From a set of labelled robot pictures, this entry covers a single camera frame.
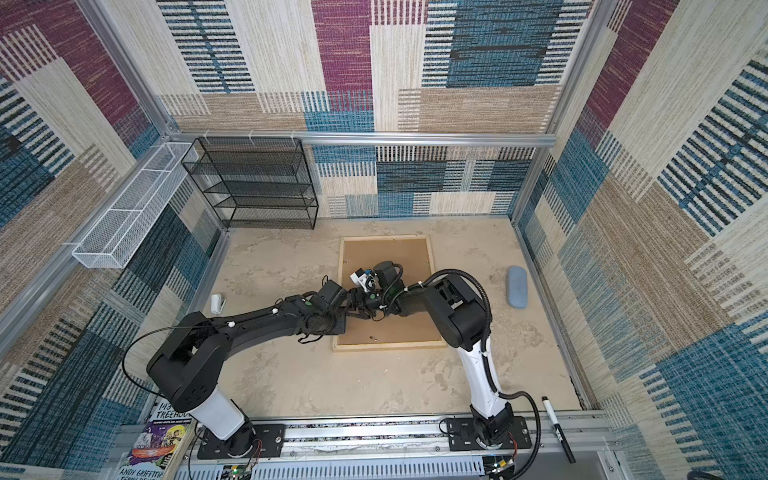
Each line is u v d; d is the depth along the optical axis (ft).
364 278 3.07
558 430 2.44
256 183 3.61
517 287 3.16
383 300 2.67
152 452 2.32
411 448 2.40
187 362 1.50
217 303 3.09
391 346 2.86
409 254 3.59
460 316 1.83
